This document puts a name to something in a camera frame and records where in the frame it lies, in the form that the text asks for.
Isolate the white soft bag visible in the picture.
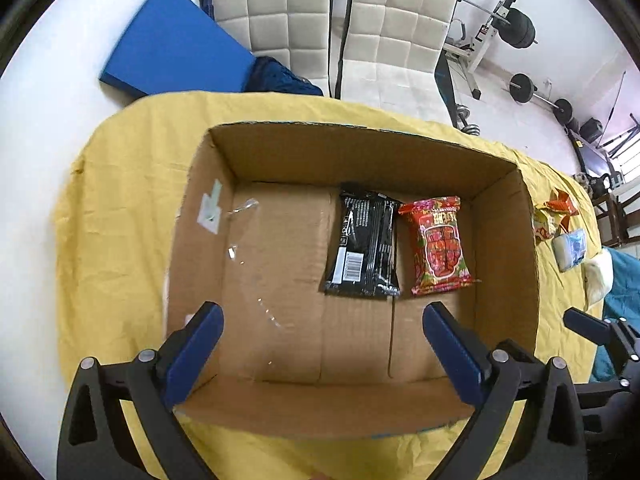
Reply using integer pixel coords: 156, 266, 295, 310
582, 248, 614, 307

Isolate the blue tissue pack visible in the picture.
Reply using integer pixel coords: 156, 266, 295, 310
551, 229, 587, 272

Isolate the red snack packet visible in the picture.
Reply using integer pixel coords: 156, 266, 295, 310
398, 196, 474, 296

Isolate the yellow snack packet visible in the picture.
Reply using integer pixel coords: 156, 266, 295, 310
532, 205, 567, 243

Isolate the orange snack packet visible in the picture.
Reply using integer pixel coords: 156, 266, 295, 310
544, 188, 579, 217

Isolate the black snack packet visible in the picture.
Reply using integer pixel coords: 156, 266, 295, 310
323, 183, 400, 299

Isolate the blue blanket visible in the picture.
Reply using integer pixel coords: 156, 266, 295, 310
589, 248, 640, 382

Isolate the dark wooden chair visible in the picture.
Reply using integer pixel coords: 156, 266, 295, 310
592, 174, 640, 248

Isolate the yellow tablecloth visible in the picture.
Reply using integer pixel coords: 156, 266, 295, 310
54, 91, 601, 479

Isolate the open cardboard box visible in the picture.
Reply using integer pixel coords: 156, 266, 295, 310
167, 122, 539, 438

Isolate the chrome dumbbell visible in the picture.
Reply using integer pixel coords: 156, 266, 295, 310
456, 104, 480, 136

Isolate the dark blue cloth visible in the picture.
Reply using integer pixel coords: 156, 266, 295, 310
243, 56, 323, 96

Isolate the barbell on rack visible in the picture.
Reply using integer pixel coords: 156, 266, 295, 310
461, 0, 536, 49

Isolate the blue foam mat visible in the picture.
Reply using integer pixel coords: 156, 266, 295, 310
100, 0, 255, 99

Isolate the white padded chair right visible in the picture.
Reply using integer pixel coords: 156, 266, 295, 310
335, 0, 460, 125

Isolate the white padded chair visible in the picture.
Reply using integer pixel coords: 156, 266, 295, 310
213, 0, 332, 96
335, 0, 460, 125

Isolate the white padded chair left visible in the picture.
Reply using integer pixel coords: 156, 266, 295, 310
213, 0, 332, 96

